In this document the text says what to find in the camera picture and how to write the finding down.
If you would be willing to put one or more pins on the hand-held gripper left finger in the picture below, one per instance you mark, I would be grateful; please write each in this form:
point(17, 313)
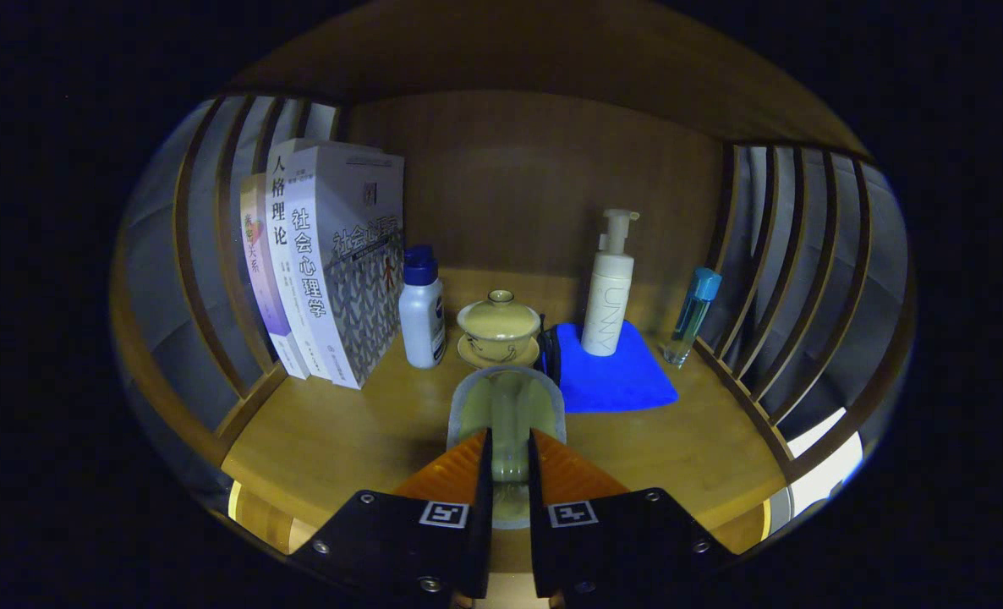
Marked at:
point(484, 541)

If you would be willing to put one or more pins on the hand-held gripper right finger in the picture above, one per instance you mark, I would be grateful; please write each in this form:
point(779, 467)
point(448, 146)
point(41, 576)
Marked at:
point(537, 541)

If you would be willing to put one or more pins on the wooden countertop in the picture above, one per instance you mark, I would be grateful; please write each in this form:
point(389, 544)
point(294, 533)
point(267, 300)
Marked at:
point(341, 431)

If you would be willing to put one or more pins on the brown wooden cabinet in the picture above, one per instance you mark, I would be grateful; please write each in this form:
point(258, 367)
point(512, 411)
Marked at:
point(510, 169)

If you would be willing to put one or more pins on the blue folded cloth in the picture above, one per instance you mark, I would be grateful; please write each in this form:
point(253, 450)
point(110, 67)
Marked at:
point(620, 381)

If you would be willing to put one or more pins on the yellow-green lidded teacup with saucer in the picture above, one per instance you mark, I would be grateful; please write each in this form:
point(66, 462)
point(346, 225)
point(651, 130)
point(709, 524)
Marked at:
point(498, 326)

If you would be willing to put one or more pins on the white bottle with blue cap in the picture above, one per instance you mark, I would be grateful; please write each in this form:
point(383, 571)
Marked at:
point(422, 321)

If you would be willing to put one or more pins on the white pump bottle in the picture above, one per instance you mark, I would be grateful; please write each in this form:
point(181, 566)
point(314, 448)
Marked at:
point(607, 296)

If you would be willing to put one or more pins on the clear bottle with teal cap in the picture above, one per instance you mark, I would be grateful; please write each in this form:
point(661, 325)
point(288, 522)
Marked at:
point(692, 317)

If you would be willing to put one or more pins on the white patterned cover book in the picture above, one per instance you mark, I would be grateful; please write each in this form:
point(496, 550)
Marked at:
point(358, 271)

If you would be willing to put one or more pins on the purple spine book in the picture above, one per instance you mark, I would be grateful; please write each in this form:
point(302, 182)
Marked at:
point(260, 279)

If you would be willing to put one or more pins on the white spine book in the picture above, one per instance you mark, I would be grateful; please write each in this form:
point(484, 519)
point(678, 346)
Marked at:
point(286, 254)

